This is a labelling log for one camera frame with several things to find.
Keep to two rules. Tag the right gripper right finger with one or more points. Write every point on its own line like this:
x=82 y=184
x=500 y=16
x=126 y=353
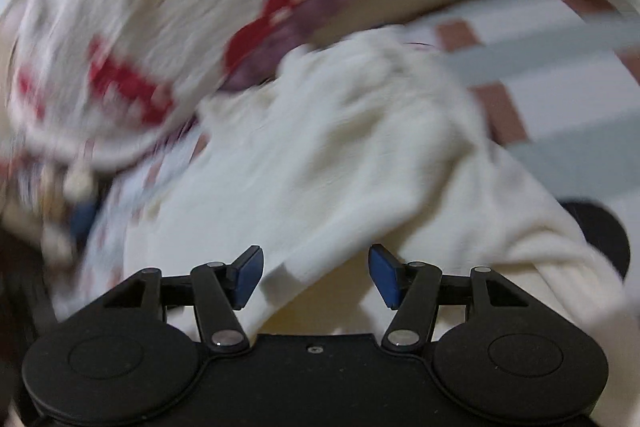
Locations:
x=411 y=291

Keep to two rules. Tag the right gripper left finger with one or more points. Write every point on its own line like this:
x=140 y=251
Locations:
x=219 y=290

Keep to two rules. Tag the grey bunny plush toy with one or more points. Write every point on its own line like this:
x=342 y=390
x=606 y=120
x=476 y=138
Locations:
x=50 y=206

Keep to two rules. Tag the checkered grey pink blanket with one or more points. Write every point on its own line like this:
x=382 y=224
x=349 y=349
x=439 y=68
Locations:
x=558 y=81

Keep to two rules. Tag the cream fleece zip jacket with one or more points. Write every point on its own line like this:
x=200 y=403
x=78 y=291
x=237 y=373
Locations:
x=374 y=141

